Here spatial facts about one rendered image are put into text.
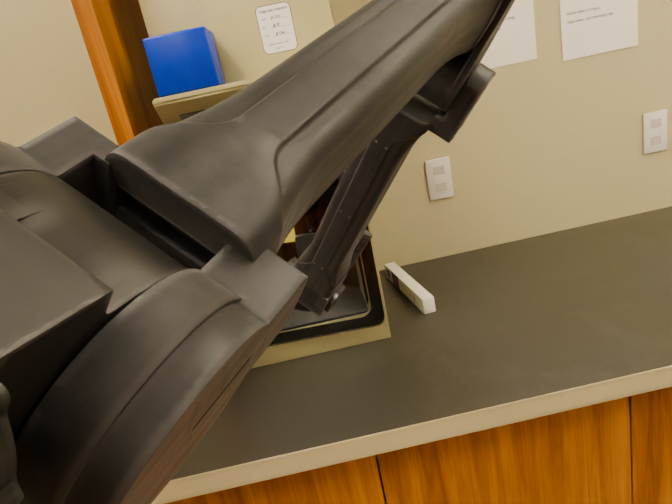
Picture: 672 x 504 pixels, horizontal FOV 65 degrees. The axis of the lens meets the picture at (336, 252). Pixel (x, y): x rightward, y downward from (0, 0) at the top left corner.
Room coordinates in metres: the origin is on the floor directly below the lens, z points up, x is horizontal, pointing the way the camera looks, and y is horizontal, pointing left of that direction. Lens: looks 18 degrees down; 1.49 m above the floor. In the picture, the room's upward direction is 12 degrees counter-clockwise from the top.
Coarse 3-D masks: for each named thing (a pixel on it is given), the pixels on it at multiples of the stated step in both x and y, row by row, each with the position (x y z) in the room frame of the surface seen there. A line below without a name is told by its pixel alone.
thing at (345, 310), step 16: (320, 208) 0.98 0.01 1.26; (304, 224) 0.98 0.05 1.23; (288, 256) 0.98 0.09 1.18; (368, 256) 0.98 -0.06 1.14; (352, 272) 0.98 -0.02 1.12; (368, 272) 0.98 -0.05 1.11; (352, 288) 0.98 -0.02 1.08; (368, 288) 0.98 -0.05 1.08; (336, 304) 0.98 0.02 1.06; (352, 304) 0.98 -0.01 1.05; (368, 304) 0.98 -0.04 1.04; (288, 320) 0.98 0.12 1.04; (304, 320) 0.98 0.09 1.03; (320, 320) 0.98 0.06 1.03; (336, 320) 0.98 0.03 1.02; (352, 320) 0.98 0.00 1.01; (368, 320) 0.98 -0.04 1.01; (288, 336) 0.98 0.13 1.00; (304, 336) 0.98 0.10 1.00; (320, 336) 0.98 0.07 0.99
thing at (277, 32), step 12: (288, 0) 1.01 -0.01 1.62; (264, 12) 1.01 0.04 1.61; (276, 12) 1.01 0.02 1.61; (288, 12) 1.01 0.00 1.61; (264, 24) 1.01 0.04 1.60; (276, 24) 1.01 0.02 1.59; (288, 24) 1.01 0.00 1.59; (264, 36) 1.01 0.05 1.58; (276, 36) 1.01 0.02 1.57; (288, 36) 1.01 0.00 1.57; (264, 48) 1.01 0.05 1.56; (276, 48) 1.01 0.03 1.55; (288, 48) 1.01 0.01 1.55
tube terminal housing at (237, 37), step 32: (160, 0) 1.00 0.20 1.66; (192, 0) 1.00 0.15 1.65; (224, 0) 1.00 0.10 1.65; (256, 0) 1.01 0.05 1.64; (320, 0) 1.01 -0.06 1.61; (160, 32) 1.00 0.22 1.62; (224, 32) 1.00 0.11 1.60; (256, 32) 1.01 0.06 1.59; (320, 32) 1.01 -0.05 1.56; (224, 64) 1.00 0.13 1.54; (256, 64) 1.01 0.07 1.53; (384, 320) 1.01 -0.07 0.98; (288, 352) 1.00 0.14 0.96; (320, 352) 1.01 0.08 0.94
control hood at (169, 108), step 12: (228, 84) 0.89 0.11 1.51; (240, 84) 0.89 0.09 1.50; (168, 96) 0.89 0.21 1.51; (180, 96) 0.89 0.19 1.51; (192, 96) 0.89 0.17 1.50; (204, 96) 0.89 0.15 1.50; (216, 96) 0.89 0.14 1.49; (228, 96) 0.90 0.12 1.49; (156, 108) 0.89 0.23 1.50; (168, 108) 0.89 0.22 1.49; (180, 108) 0.90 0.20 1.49; (192, 108) 0.90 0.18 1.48; (204, 108) 0.91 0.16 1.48; (168, 120) 0.91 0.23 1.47; (180, 120) 0.92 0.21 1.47
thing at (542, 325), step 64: (448, 256) 1.41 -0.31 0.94; (512, 256) 1.31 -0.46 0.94; (576, 256) 1.22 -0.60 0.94; (640, 256) 1.15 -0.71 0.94; (448, 320) 1.03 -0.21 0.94; (512, 320) 0.97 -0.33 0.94; (576, 320) 0.92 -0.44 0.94; (640, 320) 0.87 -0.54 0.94; (256, 384) 0.93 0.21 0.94; (320, 384) 0.89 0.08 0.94; (384, 384) 0.84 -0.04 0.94; (448, 384) 0.80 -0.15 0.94; (512, 384) 0.76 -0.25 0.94; (576, 384) 0.73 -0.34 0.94; (640, 384) 0.72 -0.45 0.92; (256, 448) 0.73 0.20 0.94; (320, 448) 0.71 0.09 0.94; (384, 448) 0.71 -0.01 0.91
